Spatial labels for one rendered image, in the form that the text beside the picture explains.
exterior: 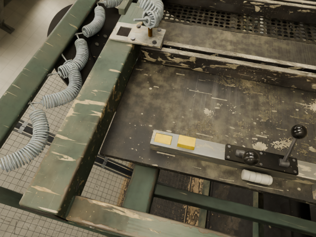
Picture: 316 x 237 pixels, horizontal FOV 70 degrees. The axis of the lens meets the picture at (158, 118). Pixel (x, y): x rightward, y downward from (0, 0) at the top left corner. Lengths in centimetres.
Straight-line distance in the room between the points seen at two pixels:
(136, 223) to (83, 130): 28
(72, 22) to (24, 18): 536
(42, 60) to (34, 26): 545
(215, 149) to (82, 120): 39
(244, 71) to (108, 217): 66
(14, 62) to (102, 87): 533
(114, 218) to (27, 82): 80
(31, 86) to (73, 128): 56
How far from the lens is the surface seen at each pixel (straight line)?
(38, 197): 62
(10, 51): 618
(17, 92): 118
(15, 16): 681
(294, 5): 128
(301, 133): 67
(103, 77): 76
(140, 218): 60
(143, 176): 72
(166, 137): 68
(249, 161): 58
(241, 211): 75
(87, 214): 63
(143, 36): 88
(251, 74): 91
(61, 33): 140
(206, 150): 68
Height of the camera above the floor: 196
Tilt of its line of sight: 21 degrees down
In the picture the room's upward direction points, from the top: 61 degrees counter-clockwise
